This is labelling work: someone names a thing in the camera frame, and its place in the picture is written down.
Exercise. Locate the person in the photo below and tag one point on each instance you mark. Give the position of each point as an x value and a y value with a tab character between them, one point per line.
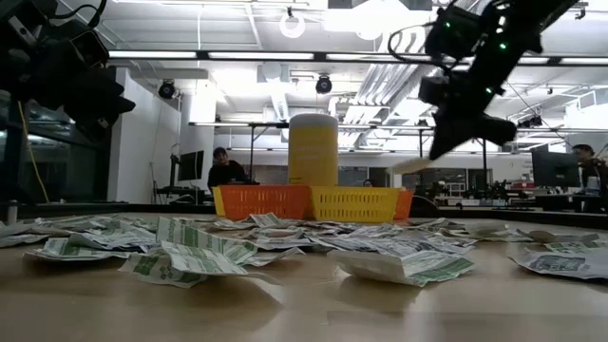
227	173
368	183
591	168

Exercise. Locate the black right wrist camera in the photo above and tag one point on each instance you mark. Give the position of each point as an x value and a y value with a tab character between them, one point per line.
451	33

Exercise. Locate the small white cylinder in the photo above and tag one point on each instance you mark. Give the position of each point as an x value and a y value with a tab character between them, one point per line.
12	214

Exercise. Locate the yellow plastic basket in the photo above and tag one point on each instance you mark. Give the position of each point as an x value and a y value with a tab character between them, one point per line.
217	202
354	204

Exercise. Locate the black round ceiling spotlight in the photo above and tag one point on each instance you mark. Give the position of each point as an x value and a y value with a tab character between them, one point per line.
166	89
323	85

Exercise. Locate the dark office desk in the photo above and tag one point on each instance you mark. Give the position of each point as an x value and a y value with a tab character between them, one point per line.
183	192
560	202

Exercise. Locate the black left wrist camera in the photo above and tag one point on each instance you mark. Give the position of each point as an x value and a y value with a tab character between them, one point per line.
90	47

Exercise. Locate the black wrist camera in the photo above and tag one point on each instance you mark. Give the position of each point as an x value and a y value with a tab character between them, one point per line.
90	47
451	33

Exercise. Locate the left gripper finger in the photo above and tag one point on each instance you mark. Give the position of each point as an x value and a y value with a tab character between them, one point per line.
116	97
119	110

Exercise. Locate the yellow canister white lid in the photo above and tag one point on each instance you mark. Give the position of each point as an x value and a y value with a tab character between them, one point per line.
313	152

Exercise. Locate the black computer monitor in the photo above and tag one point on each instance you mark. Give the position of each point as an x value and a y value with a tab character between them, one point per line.
556	168
191	165

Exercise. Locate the long overhead light bar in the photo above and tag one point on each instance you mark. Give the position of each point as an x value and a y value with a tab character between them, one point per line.
261	55

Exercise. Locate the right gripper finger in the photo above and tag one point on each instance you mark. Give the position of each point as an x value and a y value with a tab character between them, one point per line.
468	138
444	133

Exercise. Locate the black ceiling camera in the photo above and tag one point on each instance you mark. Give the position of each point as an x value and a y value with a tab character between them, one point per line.
531	122

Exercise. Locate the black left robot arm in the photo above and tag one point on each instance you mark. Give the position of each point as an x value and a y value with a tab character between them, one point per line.
28	57

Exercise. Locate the orange plastic basket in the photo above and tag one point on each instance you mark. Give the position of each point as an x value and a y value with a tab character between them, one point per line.
404	204
263	202

